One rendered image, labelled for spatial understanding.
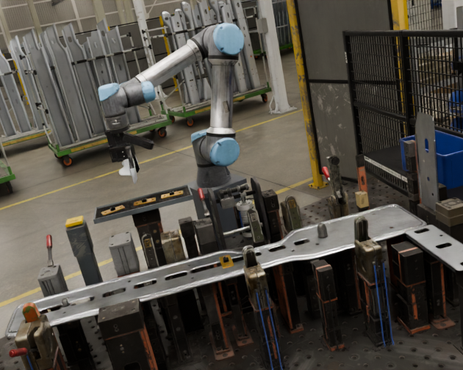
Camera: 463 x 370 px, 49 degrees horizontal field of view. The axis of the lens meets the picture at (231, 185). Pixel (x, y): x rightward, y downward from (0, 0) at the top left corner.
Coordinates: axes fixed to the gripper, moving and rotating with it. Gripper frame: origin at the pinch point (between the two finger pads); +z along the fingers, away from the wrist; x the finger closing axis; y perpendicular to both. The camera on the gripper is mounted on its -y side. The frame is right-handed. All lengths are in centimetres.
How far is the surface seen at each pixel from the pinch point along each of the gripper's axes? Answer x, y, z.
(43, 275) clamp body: 23.4, 36.0, 19.8
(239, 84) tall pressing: -768, -125, 80
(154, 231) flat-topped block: 3.5, -1.2, 21.0
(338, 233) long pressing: 30, -64, 26
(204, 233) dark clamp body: 16.7, -19.8, 20.5
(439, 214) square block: 38, -96, 23
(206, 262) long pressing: 28.9, -18.4, 25.8
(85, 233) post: 5.7, 23.1, 14.7
